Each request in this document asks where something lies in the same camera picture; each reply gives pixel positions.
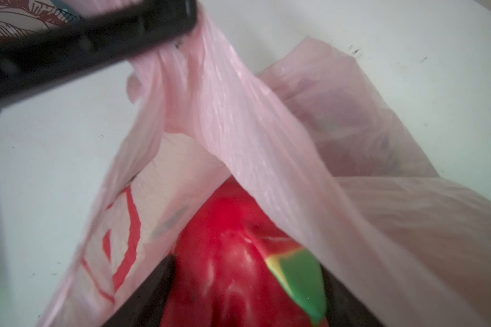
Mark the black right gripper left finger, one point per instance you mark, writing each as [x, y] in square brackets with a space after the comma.
[146, 306]

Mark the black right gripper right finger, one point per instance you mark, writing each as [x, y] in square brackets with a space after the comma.
[343, 308]

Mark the red dragon fruit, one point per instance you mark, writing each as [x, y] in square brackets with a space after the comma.
[234, 267]

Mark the pink plastic fruit bag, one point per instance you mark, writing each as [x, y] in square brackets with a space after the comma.
[415, 250]

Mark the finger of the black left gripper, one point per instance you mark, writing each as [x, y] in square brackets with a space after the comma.
[34, 64]

